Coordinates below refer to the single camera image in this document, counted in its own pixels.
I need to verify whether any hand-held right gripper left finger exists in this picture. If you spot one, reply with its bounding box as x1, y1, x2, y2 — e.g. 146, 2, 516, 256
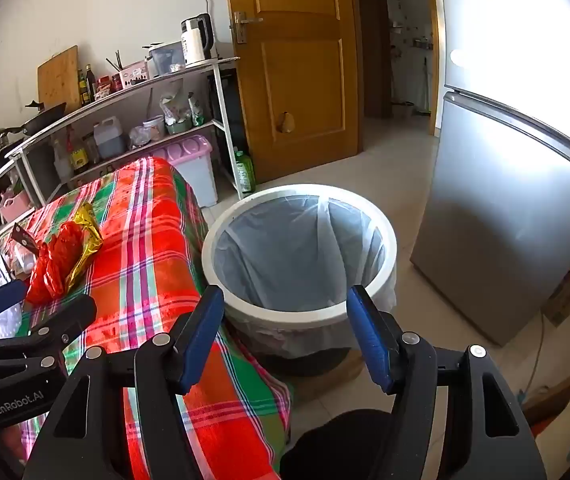
24, 285, 226, 480

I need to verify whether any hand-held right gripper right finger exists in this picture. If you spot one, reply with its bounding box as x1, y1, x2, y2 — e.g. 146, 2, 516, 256
346, 284, 548, 480

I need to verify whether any white foam fruit net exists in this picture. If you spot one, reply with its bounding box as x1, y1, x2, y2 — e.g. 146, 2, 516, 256
0, 305, 33, 343

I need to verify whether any red snack wrapper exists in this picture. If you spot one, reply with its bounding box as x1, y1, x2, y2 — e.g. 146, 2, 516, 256
25, 221, 88, 305

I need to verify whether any dark brown wrapper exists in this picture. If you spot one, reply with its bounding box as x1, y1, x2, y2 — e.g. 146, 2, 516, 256
9, 224, 40, 257

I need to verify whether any white waste bin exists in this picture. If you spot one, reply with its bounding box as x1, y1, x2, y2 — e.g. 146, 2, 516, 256
201, 184, 398, 376

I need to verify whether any gold foil wrapper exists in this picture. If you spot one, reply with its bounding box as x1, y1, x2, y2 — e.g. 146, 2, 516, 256
62, 202, 104, 293

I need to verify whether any clear plastic bin liner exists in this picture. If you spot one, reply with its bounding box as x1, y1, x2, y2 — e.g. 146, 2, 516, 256
212, 194, 398, 361

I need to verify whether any pink woven basket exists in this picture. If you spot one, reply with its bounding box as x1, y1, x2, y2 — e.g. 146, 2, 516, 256
0, 190, 32, 222

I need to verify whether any plaid tablecloth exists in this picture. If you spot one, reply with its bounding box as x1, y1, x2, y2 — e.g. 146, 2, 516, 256
0, 156, 293, 480

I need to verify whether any clear plastic bottle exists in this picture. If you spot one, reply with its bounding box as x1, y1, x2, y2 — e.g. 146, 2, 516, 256
52, 137, 73, 181

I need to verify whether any yellow-label sauce bottle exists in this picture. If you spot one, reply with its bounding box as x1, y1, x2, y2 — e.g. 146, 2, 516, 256
65, 130, 90, 171

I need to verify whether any dark glass jar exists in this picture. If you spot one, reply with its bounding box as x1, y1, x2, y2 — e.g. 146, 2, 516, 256
82, 132, 100, 165

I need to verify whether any green plastic bottle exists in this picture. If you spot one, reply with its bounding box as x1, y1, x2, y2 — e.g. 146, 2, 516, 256
232, 147, 257, 195

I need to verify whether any pink lidded storage box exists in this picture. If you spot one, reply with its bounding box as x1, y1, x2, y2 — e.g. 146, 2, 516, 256
152, 135, 220, 208

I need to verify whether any grey plastic jug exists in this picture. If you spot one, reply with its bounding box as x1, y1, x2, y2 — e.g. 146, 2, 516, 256
92, 116, 126, 160

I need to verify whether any silver refrigerator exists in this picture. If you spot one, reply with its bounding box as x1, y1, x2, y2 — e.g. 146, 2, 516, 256
410, 0, 570, 347

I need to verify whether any black frying pan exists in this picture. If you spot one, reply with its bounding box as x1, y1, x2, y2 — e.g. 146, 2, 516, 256
24, 101, 67, 133

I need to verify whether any crumpled clear plastic bag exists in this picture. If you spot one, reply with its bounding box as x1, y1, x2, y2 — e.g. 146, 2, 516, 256
129, 125, 153, 150

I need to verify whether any white plastic tub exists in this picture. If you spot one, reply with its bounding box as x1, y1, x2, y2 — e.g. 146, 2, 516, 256
142, 115, 167, 142

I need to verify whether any long metal shelf rack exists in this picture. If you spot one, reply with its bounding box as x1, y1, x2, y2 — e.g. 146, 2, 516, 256
5, 56, 246, 201

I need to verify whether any wooden cutting board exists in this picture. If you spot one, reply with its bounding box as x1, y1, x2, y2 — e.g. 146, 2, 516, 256
38, 45, 82, 111

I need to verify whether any green packet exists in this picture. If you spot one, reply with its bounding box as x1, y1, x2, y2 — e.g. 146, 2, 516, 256
187, 92, 207, 127

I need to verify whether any pear-shaped door ornament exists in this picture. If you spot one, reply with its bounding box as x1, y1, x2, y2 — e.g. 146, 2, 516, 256
274, 111, 297, 135

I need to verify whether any grey crumpled bag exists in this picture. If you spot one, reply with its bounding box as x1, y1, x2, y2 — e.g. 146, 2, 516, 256
159, 92, 190, 122

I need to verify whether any pink utensil holder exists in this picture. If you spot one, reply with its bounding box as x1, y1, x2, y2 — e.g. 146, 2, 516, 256
121, 60, 150, 90

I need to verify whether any mop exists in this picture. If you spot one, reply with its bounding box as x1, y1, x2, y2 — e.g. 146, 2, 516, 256
417, 57, 433, 113

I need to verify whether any wooden door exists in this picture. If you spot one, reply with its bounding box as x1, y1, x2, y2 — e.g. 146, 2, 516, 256
224, 0, 366, 183

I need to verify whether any clear plastic storage container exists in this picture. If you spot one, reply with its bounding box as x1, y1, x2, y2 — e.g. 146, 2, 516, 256
145, 41, 186, 77

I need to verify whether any white electric kettle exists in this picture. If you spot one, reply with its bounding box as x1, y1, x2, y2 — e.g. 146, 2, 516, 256
181, 13, 215, 67

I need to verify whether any grey floor cable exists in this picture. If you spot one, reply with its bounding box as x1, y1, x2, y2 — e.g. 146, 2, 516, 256
519, 310, 550, 397

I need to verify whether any wooden door frame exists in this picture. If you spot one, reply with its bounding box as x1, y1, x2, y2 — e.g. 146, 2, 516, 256
355, 0, 442, 137

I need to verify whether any metal door handle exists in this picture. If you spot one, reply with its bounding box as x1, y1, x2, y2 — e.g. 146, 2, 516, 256
232, 11, 264, 45

